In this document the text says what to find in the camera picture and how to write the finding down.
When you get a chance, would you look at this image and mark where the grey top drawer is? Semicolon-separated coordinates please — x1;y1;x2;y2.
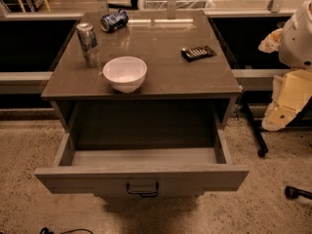
35;116;249;198

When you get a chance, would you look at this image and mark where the white wire basket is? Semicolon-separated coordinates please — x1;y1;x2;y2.
138;0;216;11

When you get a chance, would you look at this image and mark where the white bowl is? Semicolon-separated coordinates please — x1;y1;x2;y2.
102;57;147;94

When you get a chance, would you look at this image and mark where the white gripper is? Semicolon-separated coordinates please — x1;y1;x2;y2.
258;28;312;132

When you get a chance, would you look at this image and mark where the black cable on floor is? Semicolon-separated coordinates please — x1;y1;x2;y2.
38;226;96;234

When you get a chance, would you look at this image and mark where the upright silver can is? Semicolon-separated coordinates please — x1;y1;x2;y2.
76;22;100;67

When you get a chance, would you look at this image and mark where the black chair leg with caster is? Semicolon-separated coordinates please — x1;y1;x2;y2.
242;103;268;158

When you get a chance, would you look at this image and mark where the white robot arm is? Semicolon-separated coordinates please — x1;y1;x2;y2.
258;1;312;131

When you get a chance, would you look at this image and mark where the lying blue soda can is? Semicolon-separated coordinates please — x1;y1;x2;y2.
100;10;129;32

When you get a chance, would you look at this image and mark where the black caster at right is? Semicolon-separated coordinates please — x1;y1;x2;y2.
285;186;312;200

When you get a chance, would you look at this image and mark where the grey drawer cabinet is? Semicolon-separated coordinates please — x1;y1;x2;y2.
42;12;242;150

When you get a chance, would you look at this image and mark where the black top drawer handle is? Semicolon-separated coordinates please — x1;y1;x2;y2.
126;182;159;198

